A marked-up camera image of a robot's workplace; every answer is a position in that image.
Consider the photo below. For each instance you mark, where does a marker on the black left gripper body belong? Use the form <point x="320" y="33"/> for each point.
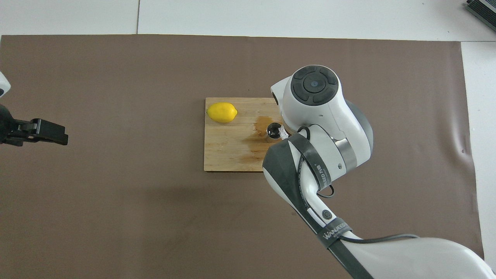
<point x="7" y="128"/>

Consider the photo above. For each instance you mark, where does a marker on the steel double jigger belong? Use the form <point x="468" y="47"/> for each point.
<point x="273" y="131"/>

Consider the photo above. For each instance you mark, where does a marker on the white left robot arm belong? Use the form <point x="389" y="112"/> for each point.
<point x="3" y="83"/>

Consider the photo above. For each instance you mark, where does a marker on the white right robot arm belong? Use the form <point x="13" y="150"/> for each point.
<point x="329" y="116"/>

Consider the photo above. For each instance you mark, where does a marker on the brown paper table mat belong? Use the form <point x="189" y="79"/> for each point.
<point x="155" y="232"/>

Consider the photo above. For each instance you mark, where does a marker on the yellow lemon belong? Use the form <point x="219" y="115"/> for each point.
<point x="221" y="112"/>

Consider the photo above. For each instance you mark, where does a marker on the wooden cutting board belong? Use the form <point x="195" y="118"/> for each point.
<point x="228" y="151"/>

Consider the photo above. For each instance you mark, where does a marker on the black ribbed electronic device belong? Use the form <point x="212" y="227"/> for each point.
<point x="484" y="9"/>

